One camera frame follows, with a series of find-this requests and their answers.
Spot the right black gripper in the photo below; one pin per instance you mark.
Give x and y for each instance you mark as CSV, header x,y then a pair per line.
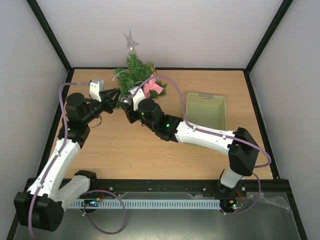
x,y
129,111

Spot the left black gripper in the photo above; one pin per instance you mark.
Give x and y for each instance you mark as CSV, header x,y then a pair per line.
x,y
107,98

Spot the small green christmas tree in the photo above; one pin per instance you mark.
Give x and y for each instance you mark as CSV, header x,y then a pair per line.
x,y
133,61

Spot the pink fabric bow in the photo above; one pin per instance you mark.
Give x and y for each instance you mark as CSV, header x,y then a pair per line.
x,y
151,85

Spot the silver star ornament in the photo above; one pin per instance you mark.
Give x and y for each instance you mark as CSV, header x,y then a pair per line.
x,y
131,43

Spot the green perforated plastic basket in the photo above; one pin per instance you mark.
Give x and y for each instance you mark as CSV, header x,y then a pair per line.
x,y
206,110

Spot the silver glitter ball ornament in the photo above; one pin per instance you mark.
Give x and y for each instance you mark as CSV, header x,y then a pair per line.
x,y
125,101

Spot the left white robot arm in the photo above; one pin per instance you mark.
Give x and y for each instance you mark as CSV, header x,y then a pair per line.
x,y
42,206

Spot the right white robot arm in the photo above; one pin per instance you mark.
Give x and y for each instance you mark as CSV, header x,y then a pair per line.
x,y
237,145

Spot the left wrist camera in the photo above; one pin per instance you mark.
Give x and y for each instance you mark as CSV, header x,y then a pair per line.
x,y
95,87

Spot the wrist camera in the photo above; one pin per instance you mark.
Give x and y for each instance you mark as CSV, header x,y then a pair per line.
x,y
95,87
136,95

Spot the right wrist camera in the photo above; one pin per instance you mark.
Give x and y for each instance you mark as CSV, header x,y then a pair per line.
x,y
136,95

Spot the black aluminium front rail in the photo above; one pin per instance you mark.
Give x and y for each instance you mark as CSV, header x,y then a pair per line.
x,y
212,186

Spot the white slotted cable duct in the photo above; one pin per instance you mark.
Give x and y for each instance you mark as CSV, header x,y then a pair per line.
x,y
149,204

